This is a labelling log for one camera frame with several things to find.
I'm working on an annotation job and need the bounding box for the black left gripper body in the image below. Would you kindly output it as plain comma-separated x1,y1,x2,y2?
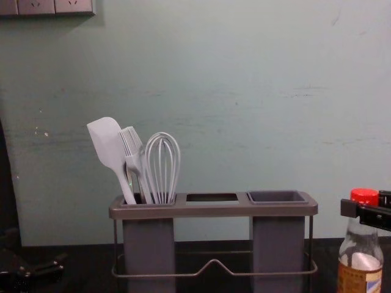
0,247,37,293

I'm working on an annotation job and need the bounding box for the glass bottle with red cap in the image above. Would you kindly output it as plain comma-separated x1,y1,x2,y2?
338,187,384,293

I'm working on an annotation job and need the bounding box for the grey plastic utensil bin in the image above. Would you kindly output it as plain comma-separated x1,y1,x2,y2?
119,192,178,293
246,190,307,293

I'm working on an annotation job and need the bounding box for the pale grey silicone whisk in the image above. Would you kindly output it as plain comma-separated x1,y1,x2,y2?
144,131,182,205

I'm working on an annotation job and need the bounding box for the pale grey silicone spatula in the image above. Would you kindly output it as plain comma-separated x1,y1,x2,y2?
86,116,137,204

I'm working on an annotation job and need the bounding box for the pale grey silicone basting brush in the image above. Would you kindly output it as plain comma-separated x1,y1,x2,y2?
119,126,153,204

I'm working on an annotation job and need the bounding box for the grey metal utensil rack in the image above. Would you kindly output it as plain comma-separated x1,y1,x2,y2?
109,191,319,280

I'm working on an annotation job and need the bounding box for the black table cloth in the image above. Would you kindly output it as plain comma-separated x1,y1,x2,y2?
0,239,391,293

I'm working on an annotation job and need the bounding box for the steel utensil handle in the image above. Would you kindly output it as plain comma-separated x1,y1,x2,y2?
125,164,144,204

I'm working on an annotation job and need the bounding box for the grey wall socket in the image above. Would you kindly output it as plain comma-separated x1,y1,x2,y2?
17,0,56,16
54,0,94,15

